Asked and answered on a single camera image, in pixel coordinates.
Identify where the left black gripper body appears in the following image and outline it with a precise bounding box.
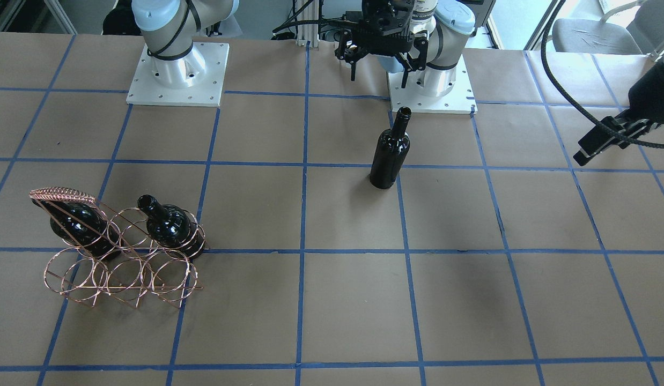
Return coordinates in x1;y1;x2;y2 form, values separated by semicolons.
628;62;664;124

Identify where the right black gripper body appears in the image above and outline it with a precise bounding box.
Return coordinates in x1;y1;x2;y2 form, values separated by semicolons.
343;1;415;54

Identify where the dark wine bottle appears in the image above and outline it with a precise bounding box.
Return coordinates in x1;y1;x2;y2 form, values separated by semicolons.
369;107;411;190

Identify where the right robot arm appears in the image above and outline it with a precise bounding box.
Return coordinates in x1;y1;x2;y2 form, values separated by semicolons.
335;1;476;98

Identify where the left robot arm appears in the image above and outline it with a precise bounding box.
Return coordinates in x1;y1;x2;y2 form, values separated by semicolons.
131;1;664;166

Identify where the dark bottle in basket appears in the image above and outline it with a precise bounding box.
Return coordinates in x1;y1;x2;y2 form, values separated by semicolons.
137;195;205;261
32;199;120;261

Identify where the grey office chair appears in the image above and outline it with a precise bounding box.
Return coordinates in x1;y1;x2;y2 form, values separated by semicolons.
551;1;664;55

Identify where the aluminium frame post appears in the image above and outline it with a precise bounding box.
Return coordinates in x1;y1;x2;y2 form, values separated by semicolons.
294;1;322;50

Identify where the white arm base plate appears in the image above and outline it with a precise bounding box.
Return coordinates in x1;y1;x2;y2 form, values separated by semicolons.
387;56;478;114

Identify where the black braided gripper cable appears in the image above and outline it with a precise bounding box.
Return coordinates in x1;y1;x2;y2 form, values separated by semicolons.
540;0;664;151

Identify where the second white arm base plate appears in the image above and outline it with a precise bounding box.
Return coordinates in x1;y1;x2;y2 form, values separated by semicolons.
126;42;231;107

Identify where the copper wire wine basket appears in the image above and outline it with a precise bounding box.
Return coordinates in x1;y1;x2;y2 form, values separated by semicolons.
29;187;202;309

